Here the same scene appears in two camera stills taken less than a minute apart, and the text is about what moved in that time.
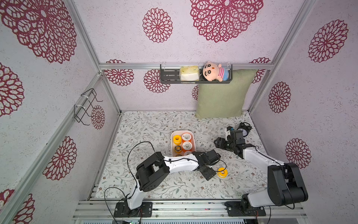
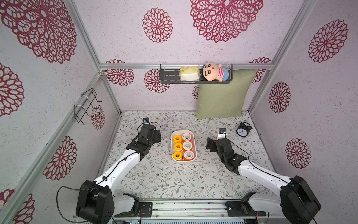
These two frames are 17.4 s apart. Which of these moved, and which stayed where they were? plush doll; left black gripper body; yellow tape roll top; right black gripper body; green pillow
Moved: right black gripper body; left black gripper body
Stayed: green pillow; plush doll; yellow tape roll top
